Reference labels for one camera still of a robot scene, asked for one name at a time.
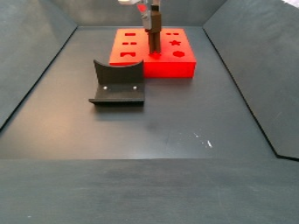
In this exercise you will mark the red shape sorter block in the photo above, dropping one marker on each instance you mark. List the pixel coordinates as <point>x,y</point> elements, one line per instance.
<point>174,63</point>

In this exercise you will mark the white red gripper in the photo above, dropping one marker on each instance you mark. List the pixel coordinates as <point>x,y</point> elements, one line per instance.
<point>144,5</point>

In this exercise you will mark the brown three prong peg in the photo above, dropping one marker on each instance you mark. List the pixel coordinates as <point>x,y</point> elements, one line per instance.
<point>154,33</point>

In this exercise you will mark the black curved holder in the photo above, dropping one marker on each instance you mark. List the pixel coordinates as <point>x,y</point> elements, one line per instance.
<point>121,84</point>

